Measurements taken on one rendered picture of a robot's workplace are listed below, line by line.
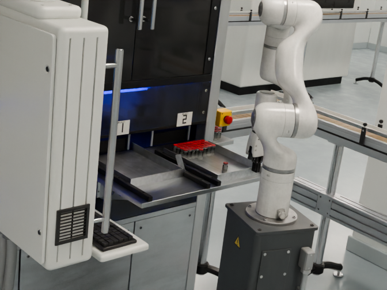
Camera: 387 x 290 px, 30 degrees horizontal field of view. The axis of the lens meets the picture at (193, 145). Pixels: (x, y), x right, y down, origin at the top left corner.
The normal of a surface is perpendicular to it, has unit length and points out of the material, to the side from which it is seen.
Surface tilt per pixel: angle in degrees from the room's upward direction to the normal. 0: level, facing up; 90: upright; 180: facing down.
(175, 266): 90
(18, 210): 90
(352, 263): 0
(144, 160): 0
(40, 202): 90
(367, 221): 90
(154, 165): 0
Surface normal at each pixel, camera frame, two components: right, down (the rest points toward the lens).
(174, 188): 0.11, -0.94
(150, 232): 0.65, 0.31
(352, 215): -0.75, 0.13
